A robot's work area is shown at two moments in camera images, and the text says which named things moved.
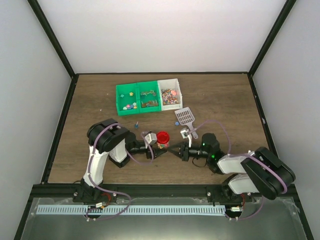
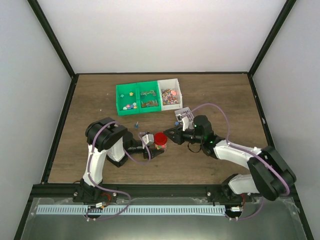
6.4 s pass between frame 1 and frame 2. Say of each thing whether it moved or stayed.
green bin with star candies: stayed
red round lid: stayed
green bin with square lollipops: stayed
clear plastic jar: moved
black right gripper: moved
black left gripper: stayed
